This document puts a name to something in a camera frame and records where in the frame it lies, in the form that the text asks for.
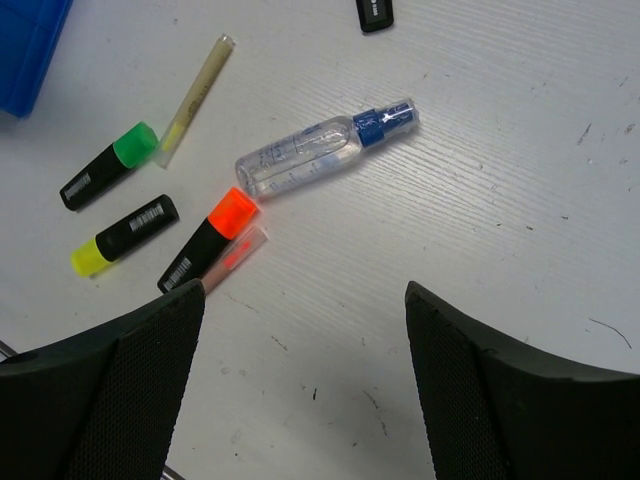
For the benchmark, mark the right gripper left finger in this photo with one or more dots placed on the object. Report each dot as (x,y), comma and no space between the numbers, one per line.
(102,404)

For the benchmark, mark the orange refill tube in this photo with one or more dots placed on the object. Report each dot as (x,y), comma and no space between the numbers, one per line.
(238,251)

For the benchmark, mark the yellow cap black highlighter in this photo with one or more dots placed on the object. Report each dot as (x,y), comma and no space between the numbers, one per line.
(124,236)

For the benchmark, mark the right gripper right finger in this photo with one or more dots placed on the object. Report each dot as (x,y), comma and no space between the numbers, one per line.
(495,407)

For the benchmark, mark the orange cap black highlighter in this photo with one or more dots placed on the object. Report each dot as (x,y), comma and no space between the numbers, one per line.
(222,225)

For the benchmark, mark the pink cap black highlighter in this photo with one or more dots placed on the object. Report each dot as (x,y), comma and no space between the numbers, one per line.
(375,15)

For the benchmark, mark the clear blue cap spray bottle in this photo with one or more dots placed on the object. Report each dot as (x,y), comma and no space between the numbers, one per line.
(319,150)

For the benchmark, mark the green cap black highlighter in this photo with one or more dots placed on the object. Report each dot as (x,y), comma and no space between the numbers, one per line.
(112,165)

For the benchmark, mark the blue compartment tray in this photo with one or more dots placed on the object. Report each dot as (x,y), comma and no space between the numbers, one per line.
(30,30)

